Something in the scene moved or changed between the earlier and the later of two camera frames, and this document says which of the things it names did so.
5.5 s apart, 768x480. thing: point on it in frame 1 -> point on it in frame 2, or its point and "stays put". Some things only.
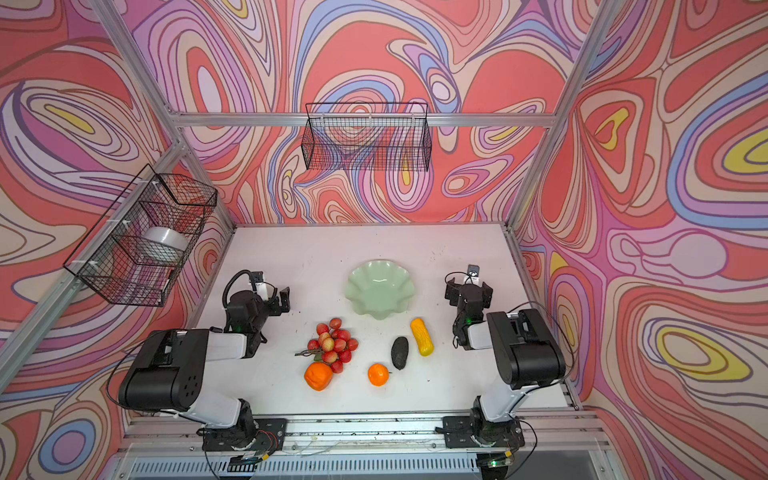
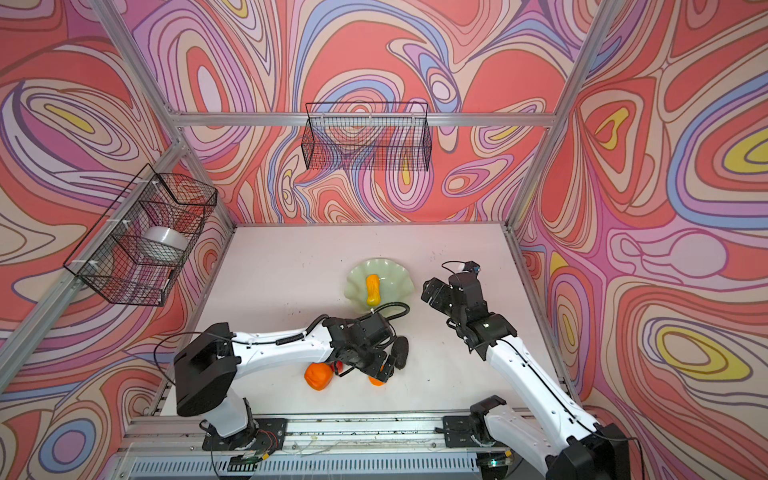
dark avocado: (399, 351) stays put
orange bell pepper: (318, 376) stays put
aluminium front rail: (141, 433) stays put
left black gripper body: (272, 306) -> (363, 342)
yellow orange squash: (422, 336) -> (373, 290)
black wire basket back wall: (374, 136) stays put
